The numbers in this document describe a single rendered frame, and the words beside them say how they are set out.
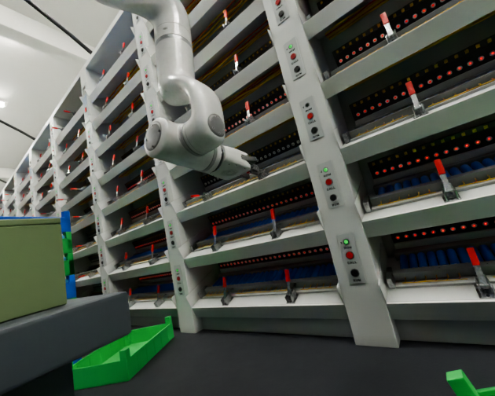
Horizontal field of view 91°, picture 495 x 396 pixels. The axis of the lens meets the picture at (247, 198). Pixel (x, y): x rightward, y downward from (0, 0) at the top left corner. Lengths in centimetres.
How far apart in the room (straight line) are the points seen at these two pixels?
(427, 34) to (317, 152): 33
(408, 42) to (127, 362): 108
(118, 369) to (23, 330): 68
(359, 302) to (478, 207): 32
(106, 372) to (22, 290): 66
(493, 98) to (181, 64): 64
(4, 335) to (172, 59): 56
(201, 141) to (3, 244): 33
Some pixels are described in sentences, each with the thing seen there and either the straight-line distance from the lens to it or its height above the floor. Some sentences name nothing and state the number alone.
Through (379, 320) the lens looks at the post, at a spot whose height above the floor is 6.
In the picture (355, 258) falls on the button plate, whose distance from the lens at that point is 67.
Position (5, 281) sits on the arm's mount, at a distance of 28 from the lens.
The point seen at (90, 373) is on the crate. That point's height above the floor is 4.
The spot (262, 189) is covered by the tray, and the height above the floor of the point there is 45.
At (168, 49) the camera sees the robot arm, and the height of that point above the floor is 76.
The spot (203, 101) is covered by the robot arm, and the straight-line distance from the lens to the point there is 51.
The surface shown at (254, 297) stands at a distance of 89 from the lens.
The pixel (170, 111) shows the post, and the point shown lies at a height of 98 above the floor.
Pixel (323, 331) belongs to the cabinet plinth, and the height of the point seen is 1.
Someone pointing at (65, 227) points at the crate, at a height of 50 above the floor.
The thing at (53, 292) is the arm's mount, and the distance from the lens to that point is 29.
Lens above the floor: 30
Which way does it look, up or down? 10 degrees up
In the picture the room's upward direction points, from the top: 12 degrees counter-clockwise
